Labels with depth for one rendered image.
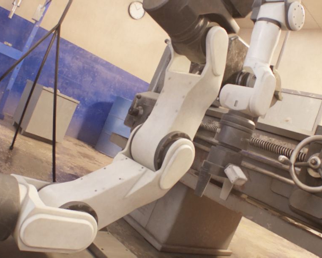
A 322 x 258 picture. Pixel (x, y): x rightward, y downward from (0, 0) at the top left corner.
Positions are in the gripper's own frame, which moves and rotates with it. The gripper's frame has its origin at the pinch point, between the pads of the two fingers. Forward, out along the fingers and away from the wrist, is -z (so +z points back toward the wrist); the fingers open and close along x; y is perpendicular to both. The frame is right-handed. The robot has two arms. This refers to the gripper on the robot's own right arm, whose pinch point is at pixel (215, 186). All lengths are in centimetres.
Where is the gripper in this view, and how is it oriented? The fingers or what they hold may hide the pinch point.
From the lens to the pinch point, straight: 79.3
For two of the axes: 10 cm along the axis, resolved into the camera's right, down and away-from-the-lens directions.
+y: -6.0, -2.1, 7.7
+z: 3.4, -9.4, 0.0
